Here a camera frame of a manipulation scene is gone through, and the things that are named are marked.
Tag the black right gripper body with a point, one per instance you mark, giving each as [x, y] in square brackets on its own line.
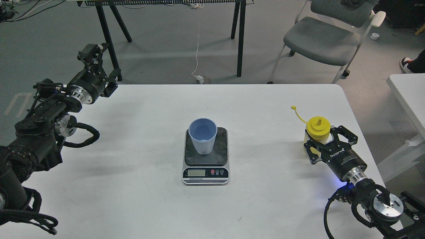
[344, 162]

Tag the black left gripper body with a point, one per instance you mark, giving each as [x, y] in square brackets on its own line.
[87, 86]

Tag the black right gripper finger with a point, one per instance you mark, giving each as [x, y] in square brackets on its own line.
[313, 154]
[336, 144]

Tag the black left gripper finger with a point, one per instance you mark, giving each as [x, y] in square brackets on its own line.
[111, 83]
[91, 56]

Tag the yellow squeeze bottle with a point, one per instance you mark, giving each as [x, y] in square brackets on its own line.
[317, 128]

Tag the blue plastic cup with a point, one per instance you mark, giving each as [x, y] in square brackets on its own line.
[202, 132]

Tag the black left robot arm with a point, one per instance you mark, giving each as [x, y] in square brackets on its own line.
[47, 127]

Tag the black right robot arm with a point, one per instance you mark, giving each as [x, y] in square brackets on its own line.
[395, 217]

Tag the digital kitchen scale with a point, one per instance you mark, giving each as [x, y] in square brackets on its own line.
[207, 170]

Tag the white side table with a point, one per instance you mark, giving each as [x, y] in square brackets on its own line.
[409, 90]

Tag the person's shoe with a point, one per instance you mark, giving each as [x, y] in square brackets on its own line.
[404, 65]

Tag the grey office chair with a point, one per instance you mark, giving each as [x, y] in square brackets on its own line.
[327, 43]

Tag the small white spool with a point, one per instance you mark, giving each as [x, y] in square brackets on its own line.
[374, 36]

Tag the black trestle table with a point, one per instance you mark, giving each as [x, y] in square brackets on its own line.
[238, 22]

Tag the white charger with cable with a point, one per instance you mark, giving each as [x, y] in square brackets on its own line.
[199, 79]

